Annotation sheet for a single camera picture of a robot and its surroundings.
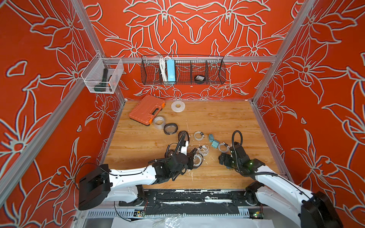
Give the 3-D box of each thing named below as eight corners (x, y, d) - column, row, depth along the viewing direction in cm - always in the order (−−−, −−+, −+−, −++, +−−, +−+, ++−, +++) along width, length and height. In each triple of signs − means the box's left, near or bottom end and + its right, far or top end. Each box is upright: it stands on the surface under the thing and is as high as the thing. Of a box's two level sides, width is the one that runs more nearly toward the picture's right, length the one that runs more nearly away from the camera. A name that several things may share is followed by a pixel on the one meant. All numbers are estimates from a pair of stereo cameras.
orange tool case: (129, 118, 109) (127, 114, 106) (148, 98, 124) (147, 94, 120) (148, 127, 104) (146, 123, 100) (165, 105, 119) (165, 100, 115)
